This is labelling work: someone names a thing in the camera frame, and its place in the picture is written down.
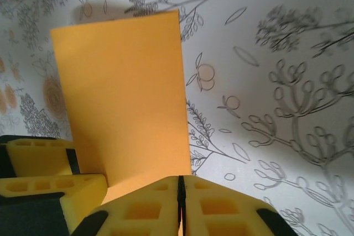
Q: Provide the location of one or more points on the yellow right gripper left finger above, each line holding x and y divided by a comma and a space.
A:
143, 214

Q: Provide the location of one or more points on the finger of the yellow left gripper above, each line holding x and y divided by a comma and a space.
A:
41, 191
38, 161

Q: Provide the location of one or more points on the orange paper sheet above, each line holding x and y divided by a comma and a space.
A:
119, 95

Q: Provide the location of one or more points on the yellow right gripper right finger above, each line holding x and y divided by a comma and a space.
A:
221, 214

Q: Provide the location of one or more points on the floral patterned table cover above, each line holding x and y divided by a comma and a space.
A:
262, 39

